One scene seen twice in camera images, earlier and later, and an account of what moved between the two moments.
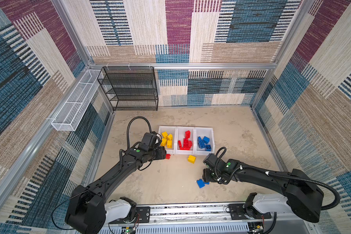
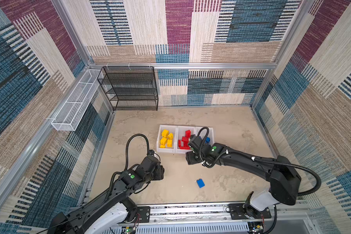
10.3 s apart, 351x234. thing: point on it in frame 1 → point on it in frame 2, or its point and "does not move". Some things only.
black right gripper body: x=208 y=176 → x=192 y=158
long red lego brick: x=187 y=134 does not move
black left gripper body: x=159 y=153 → x=158 y=174
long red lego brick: x=185 y=147 does not move
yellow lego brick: x=165 y=134 does not move
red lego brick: x=185 y=143 does not move
